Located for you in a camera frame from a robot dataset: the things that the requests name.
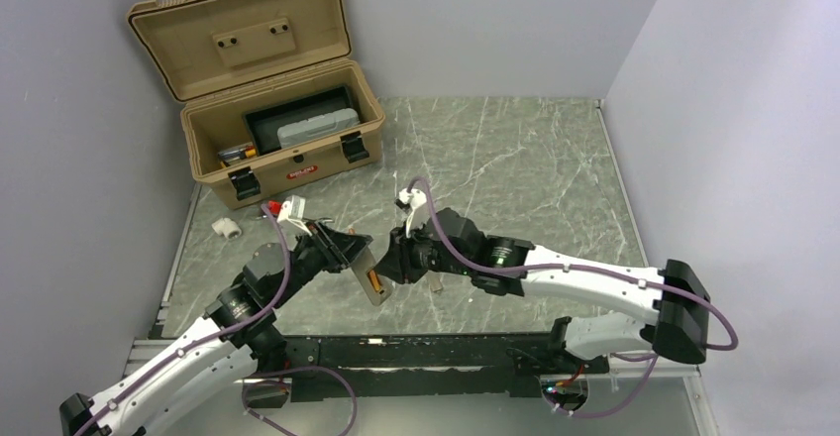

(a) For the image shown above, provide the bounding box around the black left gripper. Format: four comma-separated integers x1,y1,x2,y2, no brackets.
271,219,372,306

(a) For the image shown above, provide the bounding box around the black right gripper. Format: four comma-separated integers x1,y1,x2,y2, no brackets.
373,219,473,284

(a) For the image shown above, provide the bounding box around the white remote control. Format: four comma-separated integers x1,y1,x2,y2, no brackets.
351,247,393,306

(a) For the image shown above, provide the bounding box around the beige battery compartment cover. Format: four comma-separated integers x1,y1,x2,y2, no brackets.
426,272,444,294

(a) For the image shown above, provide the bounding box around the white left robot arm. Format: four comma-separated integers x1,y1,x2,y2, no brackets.
59,220,372,435

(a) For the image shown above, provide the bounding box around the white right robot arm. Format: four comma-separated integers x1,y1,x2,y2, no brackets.
374,208,710,372

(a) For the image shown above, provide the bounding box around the pack of batteries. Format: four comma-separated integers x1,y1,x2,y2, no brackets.
217,143,258,167

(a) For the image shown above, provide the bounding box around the white plastic pipe fitting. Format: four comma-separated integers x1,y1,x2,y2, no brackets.
211,217,242,240

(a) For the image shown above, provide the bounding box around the grey plastic case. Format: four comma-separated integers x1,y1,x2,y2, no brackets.
276,108,360,149

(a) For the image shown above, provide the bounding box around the black tray in toolbox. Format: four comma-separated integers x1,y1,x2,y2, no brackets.
244,85,362,155

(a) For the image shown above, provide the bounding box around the tan plastic toolbox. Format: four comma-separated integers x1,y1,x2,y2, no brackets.
127,0,385,209

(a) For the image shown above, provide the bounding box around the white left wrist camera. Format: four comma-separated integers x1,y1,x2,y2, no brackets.
268,195,310,235

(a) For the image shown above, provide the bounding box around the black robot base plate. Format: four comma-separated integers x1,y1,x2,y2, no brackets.
256,332,609,402

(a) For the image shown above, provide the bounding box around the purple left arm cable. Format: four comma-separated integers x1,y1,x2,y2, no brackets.
71,203,359,436

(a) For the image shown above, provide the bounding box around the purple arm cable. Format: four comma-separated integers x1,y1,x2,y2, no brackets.
406,176,740,420
71,203,359,436

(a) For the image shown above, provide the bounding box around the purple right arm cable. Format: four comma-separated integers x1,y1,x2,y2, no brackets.
406,176,740,420

